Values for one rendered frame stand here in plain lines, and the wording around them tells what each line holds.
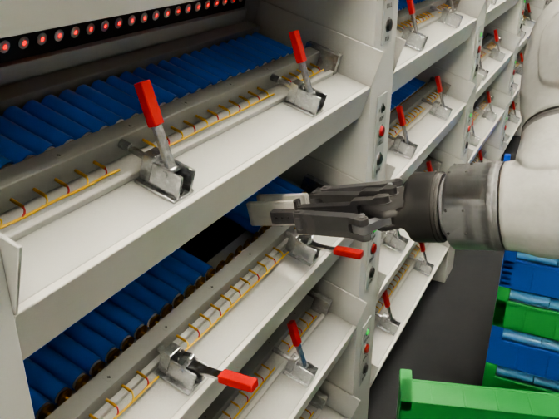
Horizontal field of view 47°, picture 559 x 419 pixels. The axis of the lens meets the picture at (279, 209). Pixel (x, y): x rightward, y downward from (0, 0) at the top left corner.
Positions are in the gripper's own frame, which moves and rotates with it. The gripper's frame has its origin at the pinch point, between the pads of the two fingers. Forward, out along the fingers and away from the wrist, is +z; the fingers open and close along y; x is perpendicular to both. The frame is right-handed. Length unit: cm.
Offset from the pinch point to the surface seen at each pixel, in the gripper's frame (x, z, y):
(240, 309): 7.1, 0.4, 11.6
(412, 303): 46, 7, -58
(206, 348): 7.3, 0.1, 19.0
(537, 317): 35, -22, -38
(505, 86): 20, 1, -159
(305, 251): 6.5, -1.3, -1.9
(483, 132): 27, 3, -129
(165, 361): 5.1, 0.4, 24.6
